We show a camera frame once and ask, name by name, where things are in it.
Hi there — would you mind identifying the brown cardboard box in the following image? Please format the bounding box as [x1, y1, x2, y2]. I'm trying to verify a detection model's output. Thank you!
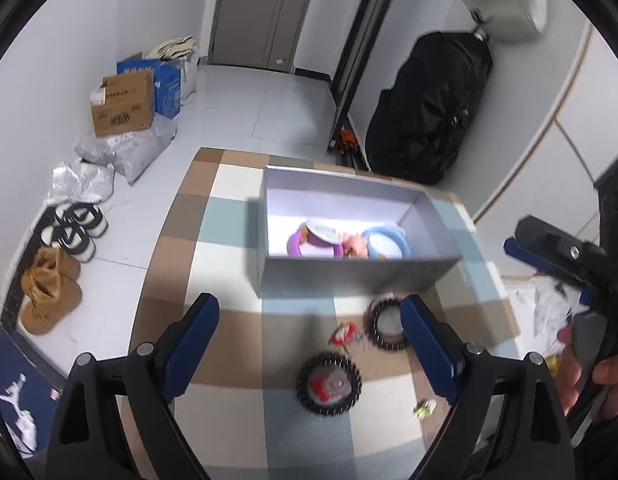
[90, 70, 155, 138]

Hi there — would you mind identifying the black white sneaker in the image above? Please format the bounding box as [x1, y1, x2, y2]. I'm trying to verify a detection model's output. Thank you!
[54, 203, 108, 238]
[40, 223, 95, 263]

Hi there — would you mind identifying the purple bangle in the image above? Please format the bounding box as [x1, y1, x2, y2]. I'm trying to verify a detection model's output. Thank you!
[286, 223, 345, 258]

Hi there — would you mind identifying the orange black tool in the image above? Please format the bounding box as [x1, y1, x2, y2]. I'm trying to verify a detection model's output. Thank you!
[336, 128, 360, 154]

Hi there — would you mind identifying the blue cardboard box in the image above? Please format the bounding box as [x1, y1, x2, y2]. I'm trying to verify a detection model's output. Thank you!
[117, 58, 181, 119]

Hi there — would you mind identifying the blue jordan shoe box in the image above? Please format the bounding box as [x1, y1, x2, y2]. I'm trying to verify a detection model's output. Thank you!
[0, 327, 60, 458]

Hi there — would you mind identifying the tan boot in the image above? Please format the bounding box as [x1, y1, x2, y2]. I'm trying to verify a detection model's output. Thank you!
[20, 269, 82, 335]
[20, 247, 81, 294]

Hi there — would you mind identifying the white plastic parcel bag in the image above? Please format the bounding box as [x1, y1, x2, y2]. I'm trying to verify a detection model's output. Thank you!
[44, 159, 115, 206]

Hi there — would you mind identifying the pink small trinket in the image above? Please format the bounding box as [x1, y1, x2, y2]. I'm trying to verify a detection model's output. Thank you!
[342, 234, 368, 258]

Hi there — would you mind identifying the red clear toy ring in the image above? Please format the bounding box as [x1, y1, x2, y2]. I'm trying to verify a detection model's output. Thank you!
[328, 322, 359, 347]

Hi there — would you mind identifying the grey plastic parcel bag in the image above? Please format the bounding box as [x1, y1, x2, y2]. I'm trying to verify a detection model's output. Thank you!
[76, 115, 178, 185]

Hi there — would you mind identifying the black metal stand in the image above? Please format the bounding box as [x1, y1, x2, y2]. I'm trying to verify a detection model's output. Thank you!
[327, 0, 392, 153]

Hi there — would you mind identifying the grey door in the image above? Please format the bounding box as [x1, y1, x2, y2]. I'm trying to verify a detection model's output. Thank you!
[208, 0, 311, 73]

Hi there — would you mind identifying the person's right hand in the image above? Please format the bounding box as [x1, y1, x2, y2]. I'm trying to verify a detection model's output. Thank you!
[557, 327, 618, 418]

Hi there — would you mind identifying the checkered table mat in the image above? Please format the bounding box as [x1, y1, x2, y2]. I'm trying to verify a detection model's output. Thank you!
[119, 146, 524, 480]

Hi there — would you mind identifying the black backpack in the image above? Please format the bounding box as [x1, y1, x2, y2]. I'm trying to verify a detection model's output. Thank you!
[365, 32, 493, 185]

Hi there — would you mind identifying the grey cardboard phone box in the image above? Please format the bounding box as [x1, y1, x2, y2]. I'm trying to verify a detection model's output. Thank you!
[258, 166, 462, 298]

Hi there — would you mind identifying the beige bag of clothes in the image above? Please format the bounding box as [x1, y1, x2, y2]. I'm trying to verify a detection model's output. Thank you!
[146, 36, 199, 105]

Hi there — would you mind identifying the blue bangle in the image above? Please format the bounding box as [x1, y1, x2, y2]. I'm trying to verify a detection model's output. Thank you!
[362, 226, 412, 259]

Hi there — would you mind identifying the black white sneaker front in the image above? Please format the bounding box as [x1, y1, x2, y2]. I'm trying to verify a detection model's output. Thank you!
[40, 223, 95, 263]

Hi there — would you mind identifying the black white sneaker rear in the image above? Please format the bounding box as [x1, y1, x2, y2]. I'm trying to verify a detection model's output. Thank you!
[54, 203, 108, 238]

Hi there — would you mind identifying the black bead bracelet with badge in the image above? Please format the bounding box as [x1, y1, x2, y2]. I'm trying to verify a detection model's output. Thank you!
[363, 294, 411, 352]

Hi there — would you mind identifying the black bead bracelet red badge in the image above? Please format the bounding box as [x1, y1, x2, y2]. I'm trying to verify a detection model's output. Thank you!
[296, 352, 362, 417]

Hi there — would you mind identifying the tan boot front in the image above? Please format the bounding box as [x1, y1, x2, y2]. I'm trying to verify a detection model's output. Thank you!
[20, 269, 82, 335]

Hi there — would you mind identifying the tan boot rear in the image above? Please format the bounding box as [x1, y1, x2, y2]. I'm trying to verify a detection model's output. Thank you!
[20, 247, 81, 294]

